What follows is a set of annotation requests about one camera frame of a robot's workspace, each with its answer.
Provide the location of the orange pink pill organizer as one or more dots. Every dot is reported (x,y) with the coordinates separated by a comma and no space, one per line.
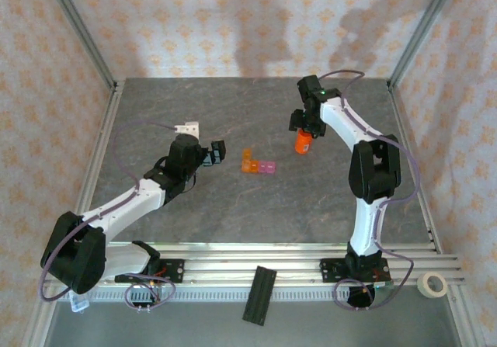
(268,167)

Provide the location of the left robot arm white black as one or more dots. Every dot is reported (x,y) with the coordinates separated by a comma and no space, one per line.
(74,257)

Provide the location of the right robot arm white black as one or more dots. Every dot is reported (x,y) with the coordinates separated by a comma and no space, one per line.
(374,168)

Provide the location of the patterned backdrop cloth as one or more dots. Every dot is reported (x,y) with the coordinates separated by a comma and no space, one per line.
(248,13)

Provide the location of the black ribbed plastic strip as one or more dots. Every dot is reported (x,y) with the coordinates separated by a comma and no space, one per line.
(259,296)

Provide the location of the grey metal panel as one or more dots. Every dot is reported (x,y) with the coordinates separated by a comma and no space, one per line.
(194,327)

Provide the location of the white masking tape roll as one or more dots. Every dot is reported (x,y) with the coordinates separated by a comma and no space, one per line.
(423,289)

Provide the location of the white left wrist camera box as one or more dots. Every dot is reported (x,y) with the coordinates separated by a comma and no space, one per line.
(188,129)

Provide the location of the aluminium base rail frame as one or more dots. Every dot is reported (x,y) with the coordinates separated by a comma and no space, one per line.
(225,263)

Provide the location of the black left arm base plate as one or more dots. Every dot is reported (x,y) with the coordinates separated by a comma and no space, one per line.
(174,271)

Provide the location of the aluminium frame post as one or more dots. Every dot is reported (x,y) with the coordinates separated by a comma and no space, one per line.
(83,36)
(421,28)

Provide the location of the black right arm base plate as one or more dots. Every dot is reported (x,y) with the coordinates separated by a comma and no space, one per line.
(330,271)

